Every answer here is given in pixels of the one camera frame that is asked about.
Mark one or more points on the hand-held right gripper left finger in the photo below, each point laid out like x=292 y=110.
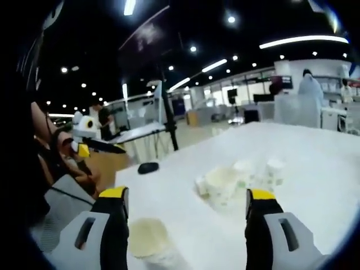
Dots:
x=92 y=239

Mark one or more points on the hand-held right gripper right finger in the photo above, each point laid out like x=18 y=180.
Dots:
x=270 y=239

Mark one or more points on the blue cabinet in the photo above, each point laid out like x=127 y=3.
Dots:
x=178 y=107

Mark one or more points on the brown cardboard box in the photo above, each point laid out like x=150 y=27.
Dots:
x=112 y=171

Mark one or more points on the frosted partition panel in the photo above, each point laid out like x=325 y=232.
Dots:
x=292 y=112

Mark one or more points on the black tripod stand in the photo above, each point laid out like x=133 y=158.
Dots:
x=170 y=121

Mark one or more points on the white side table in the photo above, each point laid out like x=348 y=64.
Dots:
x=140 y=132

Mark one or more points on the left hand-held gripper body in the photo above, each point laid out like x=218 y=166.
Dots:
x=84 y=128

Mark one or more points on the dark wall screen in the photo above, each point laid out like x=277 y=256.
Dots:
x=284 y=81

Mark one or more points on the small brown cabinet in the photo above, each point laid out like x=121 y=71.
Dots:
x=192 y=117

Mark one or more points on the curved ceiling light strip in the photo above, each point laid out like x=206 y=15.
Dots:
x=303 y=39

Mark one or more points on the white paper cup green print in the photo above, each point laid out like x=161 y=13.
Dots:
x=152 y=242

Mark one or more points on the black computer mouse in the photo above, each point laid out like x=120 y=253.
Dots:
x=147 y=168

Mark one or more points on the black box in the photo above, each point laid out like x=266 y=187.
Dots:
x=251 y=116

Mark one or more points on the black monitor on stand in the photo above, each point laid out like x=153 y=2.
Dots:
x=232 y=95

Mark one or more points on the dark hanging banner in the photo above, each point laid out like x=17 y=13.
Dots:
x=146 y=36

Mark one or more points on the pile of paper cups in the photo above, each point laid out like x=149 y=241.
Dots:
x=225 y=182

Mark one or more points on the person's black shirt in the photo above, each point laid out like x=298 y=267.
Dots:
x=31 y=197

